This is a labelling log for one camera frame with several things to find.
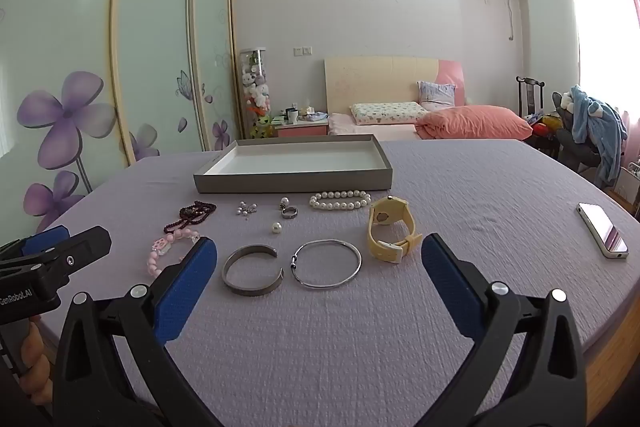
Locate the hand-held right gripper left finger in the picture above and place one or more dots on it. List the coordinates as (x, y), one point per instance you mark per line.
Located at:
(185, 287)

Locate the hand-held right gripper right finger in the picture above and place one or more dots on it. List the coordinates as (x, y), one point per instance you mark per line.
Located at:
(450, 287)

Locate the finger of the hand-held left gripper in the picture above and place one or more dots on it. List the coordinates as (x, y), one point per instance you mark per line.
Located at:
(46, 241)
(75, 257)

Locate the thin silver bangle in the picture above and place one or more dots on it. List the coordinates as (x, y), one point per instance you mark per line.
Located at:
(358, 264)

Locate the yellow bangle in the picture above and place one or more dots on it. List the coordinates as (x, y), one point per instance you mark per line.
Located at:
(395, 207)

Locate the small pearl earring cluster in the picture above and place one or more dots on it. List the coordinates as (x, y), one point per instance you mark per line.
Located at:
(245, 208)

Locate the pearl drop earring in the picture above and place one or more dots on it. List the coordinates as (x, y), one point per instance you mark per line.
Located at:
(285, 201)

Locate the grey cardboard tray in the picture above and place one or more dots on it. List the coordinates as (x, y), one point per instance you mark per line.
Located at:
(300, 182)

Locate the person's left hand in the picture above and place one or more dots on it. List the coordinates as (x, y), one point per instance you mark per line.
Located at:
(36, 357)

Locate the white smartphone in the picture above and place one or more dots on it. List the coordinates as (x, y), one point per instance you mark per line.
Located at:
(602, 229)

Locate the salmon pink duvet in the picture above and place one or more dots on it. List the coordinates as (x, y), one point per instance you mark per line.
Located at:
(470, 122)

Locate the yellow green plush toy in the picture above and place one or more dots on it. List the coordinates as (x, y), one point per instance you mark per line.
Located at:
(262, 127)

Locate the white printed pillow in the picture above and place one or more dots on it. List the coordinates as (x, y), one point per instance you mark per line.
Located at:
(387, 113)

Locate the floral glass sliding wardrobe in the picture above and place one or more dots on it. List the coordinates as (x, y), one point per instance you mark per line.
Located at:
(75, 57)

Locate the grey office chair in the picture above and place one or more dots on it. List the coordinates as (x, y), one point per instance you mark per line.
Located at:
(567, 142)

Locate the yellow red toy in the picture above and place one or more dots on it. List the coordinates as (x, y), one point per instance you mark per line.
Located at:
(545, 124)

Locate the small blue pink pillow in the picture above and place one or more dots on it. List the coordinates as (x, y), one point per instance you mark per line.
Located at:
(436, 96)

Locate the bed with pink sheet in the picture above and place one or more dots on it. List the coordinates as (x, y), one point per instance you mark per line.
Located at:
(345, 124)

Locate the pink white nightstand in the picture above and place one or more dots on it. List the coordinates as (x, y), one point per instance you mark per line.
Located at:
(300, 130)

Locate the dark white mug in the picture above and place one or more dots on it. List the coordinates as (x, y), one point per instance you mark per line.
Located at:
(292, 116)

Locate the dark wooden chair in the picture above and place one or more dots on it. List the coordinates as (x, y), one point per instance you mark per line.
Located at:
(530, 97)

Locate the clear plush toy display tube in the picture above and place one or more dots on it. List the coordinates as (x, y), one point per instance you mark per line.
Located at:
(255, 82)

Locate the cream pink headboard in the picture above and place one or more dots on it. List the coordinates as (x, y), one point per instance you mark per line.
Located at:
(375, 82)

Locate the blue fleece garment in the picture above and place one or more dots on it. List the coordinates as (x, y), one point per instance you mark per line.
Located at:
(600, 127)

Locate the white air conditioner pipe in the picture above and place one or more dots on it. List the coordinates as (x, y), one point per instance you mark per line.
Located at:
(510, 12)

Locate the white wall sockets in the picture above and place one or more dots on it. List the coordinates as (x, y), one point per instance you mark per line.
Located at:
(303, 51)

